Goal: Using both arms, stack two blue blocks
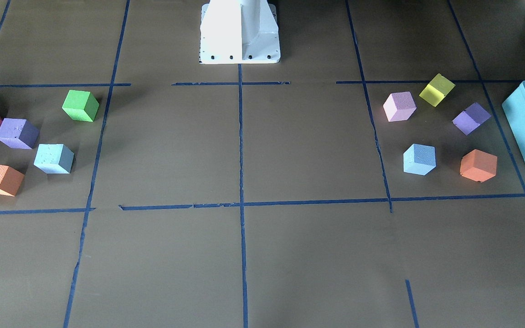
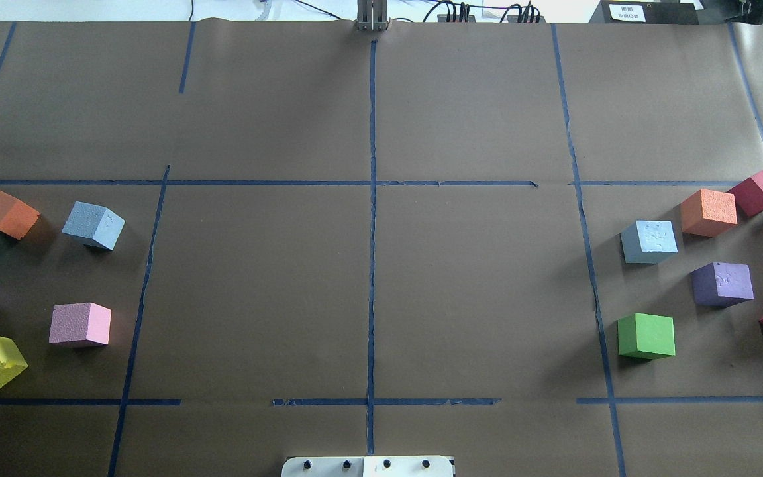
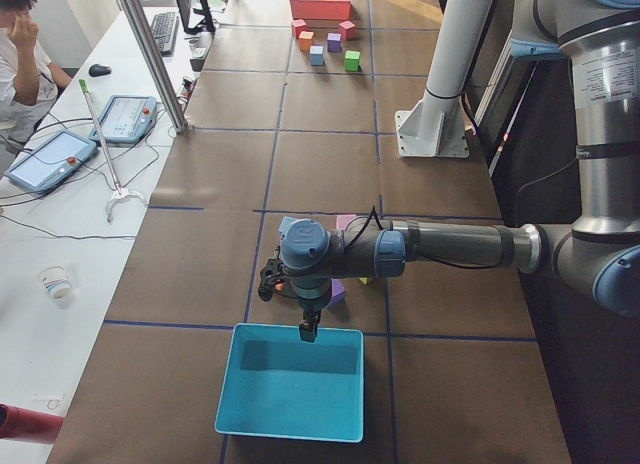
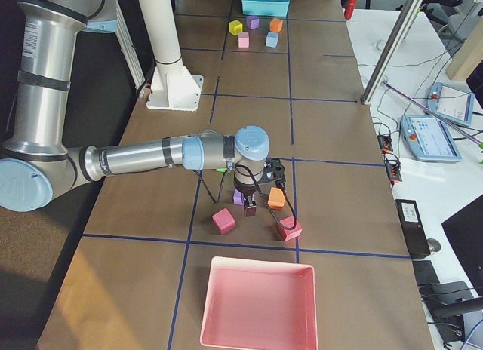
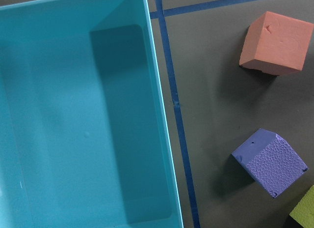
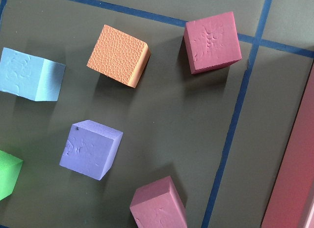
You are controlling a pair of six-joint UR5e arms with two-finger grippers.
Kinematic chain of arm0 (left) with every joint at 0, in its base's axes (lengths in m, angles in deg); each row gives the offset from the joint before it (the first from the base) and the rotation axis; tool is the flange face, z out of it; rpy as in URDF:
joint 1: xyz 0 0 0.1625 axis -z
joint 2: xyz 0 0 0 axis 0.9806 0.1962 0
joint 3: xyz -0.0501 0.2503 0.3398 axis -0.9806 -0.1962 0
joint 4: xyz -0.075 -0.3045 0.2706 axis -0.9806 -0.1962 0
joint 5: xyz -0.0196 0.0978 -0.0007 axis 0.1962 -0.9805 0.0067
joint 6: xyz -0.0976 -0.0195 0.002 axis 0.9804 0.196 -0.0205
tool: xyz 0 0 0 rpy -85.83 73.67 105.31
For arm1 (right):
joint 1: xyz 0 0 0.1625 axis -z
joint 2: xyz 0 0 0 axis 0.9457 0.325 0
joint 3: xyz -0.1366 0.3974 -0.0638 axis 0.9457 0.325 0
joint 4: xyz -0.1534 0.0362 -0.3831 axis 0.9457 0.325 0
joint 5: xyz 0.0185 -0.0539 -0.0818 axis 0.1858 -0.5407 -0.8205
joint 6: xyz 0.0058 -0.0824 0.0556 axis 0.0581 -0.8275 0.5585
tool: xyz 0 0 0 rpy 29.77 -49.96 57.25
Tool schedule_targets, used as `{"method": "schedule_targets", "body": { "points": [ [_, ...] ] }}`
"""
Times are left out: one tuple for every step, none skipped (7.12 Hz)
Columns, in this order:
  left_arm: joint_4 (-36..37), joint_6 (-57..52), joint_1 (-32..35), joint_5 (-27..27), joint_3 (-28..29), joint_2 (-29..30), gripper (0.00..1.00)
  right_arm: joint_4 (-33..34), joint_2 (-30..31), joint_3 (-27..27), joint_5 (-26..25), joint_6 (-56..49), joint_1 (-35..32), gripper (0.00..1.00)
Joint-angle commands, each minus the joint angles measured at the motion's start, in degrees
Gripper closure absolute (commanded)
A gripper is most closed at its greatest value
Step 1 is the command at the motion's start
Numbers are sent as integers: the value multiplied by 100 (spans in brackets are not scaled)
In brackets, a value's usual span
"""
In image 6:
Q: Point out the light blue foam block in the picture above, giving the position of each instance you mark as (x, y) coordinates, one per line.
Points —
(31, 77)

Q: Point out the orange foam block right side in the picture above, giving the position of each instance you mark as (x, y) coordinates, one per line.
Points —
(119, 56)

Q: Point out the purple foam block right side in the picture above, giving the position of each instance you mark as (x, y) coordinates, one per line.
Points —
(91, 148)

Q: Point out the dark pink block far right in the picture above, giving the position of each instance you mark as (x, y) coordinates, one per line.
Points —
(212, 43)

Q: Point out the dark pink block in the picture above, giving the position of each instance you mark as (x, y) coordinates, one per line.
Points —
(212, 43)
(158, 205)

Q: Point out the dark pink block near right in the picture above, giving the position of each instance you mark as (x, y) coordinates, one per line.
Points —
(158, 205)

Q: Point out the green foam block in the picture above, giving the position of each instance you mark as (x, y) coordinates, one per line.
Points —
(10, 167)

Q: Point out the pink plastic tray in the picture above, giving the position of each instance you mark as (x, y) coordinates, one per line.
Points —
(291, 204)

